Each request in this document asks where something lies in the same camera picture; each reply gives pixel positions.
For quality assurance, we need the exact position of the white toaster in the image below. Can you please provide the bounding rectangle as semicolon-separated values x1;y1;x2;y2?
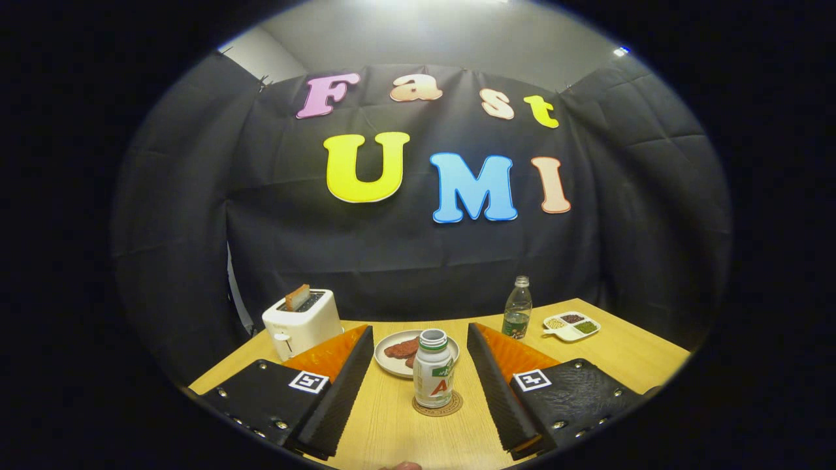
262;289;345;362

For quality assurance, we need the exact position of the white juice bottle green label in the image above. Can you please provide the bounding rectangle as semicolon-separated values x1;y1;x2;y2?
413;328;455;409

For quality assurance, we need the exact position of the clear plastic water bottle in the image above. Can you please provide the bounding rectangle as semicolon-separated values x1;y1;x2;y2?
502;275;533;341

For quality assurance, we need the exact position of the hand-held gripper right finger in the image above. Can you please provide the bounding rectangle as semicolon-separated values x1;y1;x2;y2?
466;322;660;461

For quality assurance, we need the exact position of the black backdrop cloth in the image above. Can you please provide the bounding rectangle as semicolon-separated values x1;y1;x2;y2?
111;52;733;386

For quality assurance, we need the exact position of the wooden table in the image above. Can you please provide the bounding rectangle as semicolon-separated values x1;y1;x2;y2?
188;298;692;470

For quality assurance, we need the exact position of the white round plate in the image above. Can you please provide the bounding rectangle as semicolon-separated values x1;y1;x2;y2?
374;330;460;379

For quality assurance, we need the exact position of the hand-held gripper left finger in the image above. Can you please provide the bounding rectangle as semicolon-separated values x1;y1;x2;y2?
199;324;376;461

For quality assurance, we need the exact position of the white divided snack tray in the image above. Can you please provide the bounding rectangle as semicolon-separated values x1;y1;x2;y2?
542;311;601;343

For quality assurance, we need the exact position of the round cork coaster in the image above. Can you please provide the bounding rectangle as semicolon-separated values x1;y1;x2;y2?
411;390;464;417

